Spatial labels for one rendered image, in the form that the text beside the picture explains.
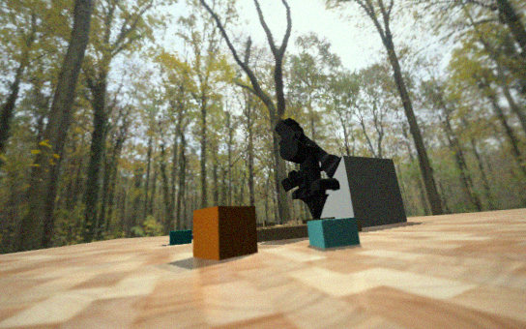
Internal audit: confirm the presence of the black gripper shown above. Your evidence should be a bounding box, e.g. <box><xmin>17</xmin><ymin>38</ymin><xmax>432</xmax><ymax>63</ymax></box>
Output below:
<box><xmin>292</xmin><ymin>164</ymin><xmax>340</xmax><ymax>219</ymax></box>

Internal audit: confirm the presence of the cyan cube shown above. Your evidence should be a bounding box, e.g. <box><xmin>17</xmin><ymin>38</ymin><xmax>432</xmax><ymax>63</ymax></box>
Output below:
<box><xmin>169</xmin><ymin>230</ymin><xmax>191</xmax><ymax>245</ymax></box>

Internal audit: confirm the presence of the teal square block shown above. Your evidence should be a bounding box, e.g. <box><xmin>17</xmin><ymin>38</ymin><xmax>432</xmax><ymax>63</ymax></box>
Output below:
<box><xmin>307</xmin><ymin>218</ymin><xmax>361</xmax><ymax>248</ymax></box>

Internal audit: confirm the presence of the orange-brown block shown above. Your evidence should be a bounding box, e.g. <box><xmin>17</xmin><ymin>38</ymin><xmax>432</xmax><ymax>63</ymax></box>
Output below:
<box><xmin>192</xmin><ymin>206</ymin><xmax>258</xmax><ymax>260</ymax></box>

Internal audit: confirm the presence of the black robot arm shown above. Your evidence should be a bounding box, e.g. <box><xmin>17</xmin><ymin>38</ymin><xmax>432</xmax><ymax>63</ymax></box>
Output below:
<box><xmin>275</xmin><ymin>118</ymin><xmax>342</xmax><ymax>192</ymax></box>

